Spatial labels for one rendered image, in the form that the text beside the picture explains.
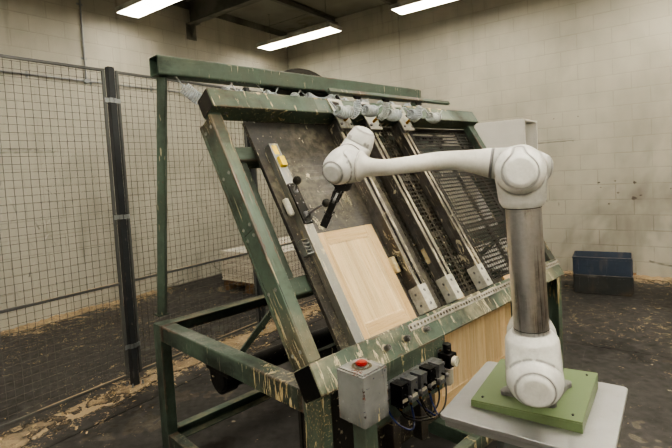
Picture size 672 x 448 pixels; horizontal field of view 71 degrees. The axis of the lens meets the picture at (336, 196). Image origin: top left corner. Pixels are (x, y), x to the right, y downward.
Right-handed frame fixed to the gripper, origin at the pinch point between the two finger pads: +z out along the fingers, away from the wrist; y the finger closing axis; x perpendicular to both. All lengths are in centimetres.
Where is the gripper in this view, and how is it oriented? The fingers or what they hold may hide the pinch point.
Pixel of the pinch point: (326, 219)
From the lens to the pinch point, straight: 187.8
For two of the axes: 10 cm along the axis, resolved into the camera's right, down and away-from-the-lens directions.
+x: 9.1, 4.1, -0.4
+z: -3.4, 7.9, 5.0
